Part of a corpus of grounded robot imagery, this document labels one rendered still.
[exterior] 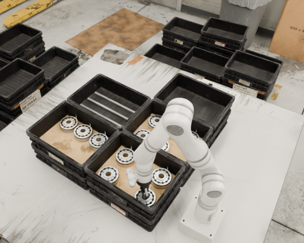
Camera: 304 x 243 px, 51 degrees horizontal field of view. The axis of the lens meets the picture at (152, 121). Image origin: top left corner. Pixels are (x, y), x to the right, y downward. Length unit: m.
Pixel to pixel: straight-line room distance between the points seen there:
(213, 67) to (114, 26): 1.70
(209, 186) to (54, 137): 0.93
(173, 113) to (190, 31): 2.60
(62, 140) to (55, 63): 1.41
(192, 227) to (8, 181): 1.00
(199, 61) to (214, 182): 1.96
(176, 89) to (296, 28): 2.28
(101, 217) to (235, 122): 1.04
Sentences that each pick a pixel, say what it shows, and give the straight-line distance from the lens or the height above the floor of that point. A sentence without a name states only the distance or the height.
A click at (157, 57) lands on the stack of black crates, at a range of 3.31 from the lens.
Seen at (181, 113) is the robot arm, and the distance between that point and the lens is 0.99.
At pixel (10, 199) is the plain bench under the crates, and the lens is 1.84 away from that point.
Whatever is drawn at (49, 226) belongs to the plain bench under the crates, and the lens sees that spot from 1.70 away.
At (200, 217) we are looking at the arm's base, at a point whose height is 0.84.
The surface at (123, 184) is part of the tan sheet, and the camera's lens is 1.61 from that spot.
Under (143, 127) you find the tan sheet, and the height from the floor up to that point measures 0.83.
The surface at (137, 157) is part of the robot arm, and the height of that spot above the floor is 1.19.
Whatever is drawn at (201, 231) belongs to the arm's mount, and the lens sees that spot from 1.57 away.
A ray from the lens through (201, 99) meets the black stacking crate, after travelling 2.04.
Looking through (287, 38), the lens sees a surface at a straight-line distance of 4.11.
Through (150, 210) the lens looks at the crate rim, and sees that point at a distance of 1.43.
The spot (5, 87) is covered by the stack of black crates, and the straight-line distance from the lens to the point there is 2.79.
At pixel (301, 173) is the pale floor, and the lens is 2.96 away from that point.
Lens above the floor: 2.20
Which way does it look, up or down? 47 degrees down
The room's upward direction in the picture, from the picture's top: 3 degrees clockwise
